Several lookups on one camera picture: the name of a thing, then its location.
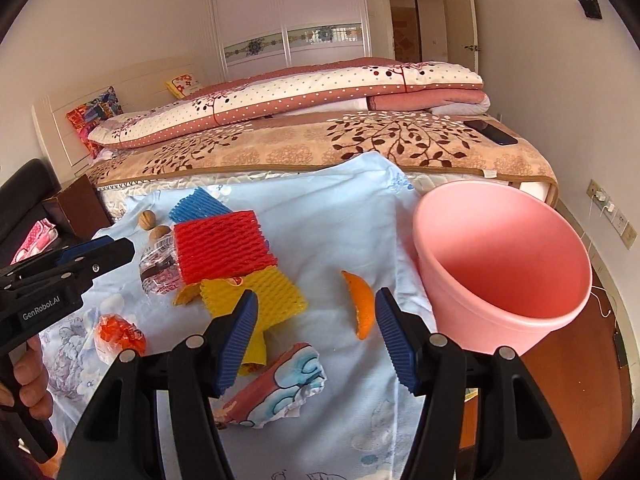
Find yellow foam net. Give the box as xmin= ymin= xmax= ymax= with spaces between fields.
xmin=199 ymin=264 xmax=309 ymax=334

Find orange peel piece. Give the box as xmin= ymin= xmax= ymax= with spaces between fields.
xmin=341 ymin=270 xmax=375 ymax=340

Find red cloud-print wrapper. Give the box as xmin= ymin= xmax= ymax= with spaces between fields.
xmin=214 ymin=342 xmax=326 ymax=429

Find red orange plastic bag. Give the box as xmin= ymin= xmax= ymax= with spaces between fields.
xmin=93 ymin=314 xmax=146 ymax=364

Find red foam net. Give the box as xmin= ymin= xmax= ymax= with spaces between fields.
xmin=174 ymin=210 xmax=278 ymax=285

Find blue foam net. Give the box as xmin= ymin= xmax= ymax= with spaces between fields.
xmin=168 ymin=188 xmax=231 ymax=223

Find person's left hand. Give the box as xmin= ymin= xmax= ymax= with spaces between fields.
xmin=13 ymin=336 xmax=53 ymax=420

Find pink cloth item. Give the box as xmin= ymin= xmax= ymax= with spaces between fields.
xmin=11 ymin=218 xmax=58 ymax=264

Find brown wooden nightstand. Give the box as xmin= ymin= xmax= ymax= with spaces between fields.
xmin=42 ymin=176 xmax=112 ymax=240

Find black chair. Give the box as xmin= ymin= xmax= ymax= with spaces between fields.
xmin=0 ymin=158 xmax=60 ymax=268

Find white quilted mattress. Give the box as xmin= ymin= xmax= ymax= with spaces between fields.
xmin=96 ymin=169 xmax=551 ymax=221

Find walnut near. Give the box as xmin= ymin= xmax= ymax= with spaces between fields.
xmin=149 ymin=224 xmax=171 ymax=245

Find walnut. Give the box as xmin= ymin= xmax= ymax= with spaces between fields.
xmin=149 ymin=224 xmax=171 ymax=245
xmin=138 ymin=209 xmax=156 ymax=231

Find walnut far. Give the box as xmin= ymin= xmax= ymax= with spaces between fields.
xmin=138 ymin=209 xmax=156 ymax=231

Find cream wooden headboard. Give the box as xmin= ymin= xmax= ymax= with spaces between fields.
xmin=32 ymin=56 xmax=207 ymax=184

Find light blue cloth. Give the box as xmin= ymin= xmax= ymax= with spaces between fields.
xmin=41 ymin=155 xmax=434 ymax=479

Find pink plastic bucket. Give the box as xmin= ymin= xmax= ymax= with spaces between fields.
xmin=412 ymin=181 xmax=592 ymax=354

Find colourful pillow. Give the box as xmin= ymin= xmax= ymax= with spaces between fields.
xmin=65 ymin=86 xmax=122 ymax=158

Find brown leaf-pattern blanket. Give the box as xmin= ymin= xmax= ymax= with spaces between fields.
xmin=87 ymin=112 xmax=559 ymax=205

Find yellow red pillow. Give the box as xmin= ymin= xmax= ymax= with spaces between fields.
xmin=165 ymin=74 xmax=203 ymax=100

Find black smartphone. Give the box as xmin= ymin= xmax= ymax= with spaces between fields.
xmin=463 ymin=120 xmax=518 ymax=146

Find pink folded blanket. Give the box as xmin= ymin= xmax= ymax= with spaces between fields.
xmin=367 ymin=88 xmax=490 ymax=112

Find cream room door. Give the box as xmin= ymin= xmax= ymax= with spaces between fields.
xmin=444 ymin=0 xmax=480 ymax=72

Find white sliding wardrobe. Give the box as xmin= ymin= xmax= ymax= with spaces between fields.
xmin=212 ymin=0 xmax=371 ymax=80

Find white charger cable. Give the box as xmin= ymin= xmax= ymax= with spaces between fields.
xmin=579 ymin=199 xmax=614 ymax=320

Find wall socket strip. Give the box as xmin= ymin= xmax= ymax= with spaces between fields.
xmin=586 ymin=179 xmax=638 ymax=249

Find black wall bracket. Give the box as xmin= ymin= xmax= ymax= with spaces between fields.
xmin=577 ymin=0 xmax=602 ymax=20

